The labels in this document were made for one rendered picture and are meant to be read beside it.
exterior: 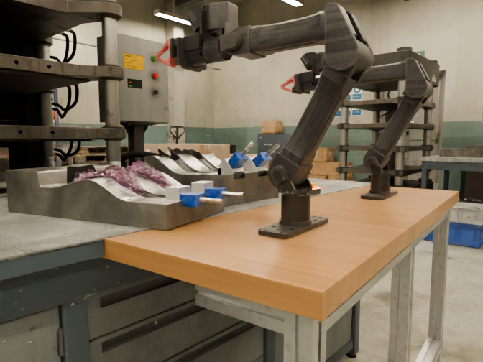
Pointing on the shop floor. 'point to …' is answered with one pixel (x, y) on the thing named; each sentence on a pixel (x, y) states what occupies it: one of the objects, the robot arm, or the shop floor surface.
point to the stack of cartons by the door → (326, 165)
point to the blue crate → (463, 235)
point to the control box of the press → (139, 87)
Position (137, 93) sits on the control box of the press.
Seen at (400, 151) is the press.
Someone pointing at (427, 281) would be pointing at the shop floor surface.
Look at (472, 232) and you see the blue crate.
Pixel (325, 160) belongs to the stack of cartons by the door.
